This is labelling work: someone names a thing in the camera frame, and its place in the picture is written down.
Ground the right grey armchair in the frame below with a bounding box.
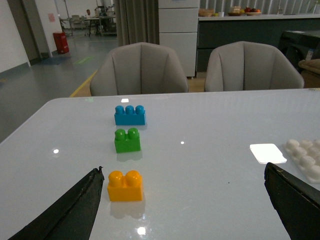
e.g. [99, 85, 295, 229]
[205, 41, 305, 92]

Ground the white drawer cabinet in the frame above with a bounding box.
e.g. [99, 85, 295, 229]
[158, 0, 200, 77]

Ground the plate of pastries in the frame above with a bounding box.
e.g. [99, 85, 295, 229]
[228, 6, 244, 17]

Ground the white cup on counter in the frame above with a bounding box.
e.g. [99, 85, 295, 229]
[218, 11, 225, 17]

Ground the grey armchair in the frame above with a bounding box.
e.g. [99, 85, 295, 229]
[89, 42, 189, 96]
[205, 41, 305, 92]

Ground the left grey armchair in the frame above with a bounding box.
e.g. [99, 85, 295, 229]
[89, 42, 189, 96]

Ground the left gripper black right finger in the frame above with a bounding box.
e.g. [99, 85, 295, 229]
[264, 162, 320, 240]

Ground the green toy block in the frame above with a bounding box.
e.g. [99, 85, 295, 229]
[114, 127, 141, 154]

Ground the dark kitchen counter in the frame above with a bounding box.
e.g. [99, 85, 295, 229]
[196, 15, 320, 72]

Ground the white studded base plate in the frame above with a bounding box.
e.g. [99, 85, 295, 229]
[282, 139, 320, 184]

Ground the red box on floor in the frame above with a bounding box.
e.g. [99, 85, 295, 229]
[52, 32, 69, 54]

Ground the yellow toy block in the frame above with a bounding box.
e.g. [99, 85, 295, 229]
[107, 170, 144, 202]

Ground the fruit plate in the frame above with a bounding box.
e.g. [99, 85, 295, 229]
[244, 7, 262, 16]

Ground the grey curtain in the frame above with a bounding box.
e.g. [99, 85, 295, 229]
[114, 0, 160, 47]

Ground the black appliance box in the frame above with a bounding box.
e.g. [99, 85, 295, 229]
[278, 30, 320, 72]

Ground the wicker bread basket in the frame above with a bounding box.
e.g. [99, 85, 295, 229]
[198, 8, 215, 17]

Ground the blue toy block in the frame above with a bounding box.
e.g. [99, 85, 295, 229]
[114, 105, 147, 126]

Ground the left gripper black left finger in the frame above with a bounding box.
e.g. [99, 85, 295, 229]
[10, 166, 105, 240]

